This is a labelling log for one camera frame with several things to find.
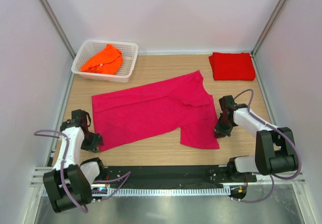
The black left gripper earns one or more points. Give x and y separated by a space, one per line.
96 140

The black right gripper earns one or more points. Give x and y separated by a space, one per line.
220 132

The magenta pink t-shirt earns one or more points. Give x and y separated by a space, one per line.
138 113

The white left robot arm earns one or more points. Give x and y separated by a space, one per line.
68 185

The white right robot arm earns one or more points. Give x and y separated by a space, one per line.
275 151

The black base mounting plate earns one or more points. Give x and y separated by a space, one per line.
176 177

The folded red t-shirt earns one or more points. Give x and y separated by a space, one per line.
232 67

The orange t-shirt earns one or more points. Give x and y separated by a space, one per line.
107 61

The white plastic basket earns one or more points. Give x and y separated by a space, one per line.
91 47

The white slotted cable duct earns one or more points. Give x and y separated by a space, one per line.
172 192

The right aluminium corner post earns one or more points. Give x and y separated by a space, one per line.
268 26

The aluminium corner post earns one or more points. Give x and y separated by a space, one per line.
58 28
268 26

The left aluminium corner post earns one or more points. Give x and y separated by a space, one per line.
58 28

